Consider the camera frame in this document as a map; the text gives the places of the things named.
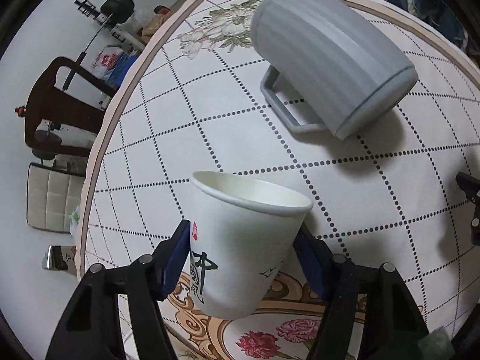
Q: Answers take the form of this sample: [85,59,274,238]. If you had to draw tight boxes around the white paper cup with calligraphy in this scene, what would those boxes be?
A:
[190,171,313,320]

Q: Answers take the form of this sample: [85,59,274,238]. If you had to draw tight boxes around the silver foil package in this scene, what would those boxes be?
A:
[41,245,77,274]

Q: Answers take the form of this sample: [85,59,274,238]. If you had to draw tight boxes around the beige cushioned stool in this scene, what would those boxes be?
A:
[26,163,86,233]

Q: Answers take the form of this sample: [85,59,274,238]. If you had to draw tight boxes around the black right gripper tip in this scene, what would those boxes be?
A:
[454,170,480,246]

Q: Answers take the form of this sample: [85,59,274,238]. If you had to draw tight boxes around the dark wooden chair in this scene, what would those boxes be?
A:
[24,56,116,158]

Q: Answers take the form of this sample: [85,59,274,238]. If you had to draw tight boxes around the grey ribbed plastic mug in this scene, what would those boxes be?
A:
[250,0,418,140]

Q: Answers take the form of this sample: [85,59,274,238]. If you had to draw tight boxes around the floral patterned table mat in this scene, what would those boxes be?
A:
[76,0,480,360]

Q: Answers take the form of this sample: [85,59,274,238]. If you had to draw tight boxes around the white red plastic bag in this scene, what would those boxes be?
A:
[90,46,125,80]

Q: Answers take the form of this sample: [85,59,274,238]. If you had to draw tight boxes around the black dumbbell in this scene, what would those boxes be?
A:
[100,0,135,24]

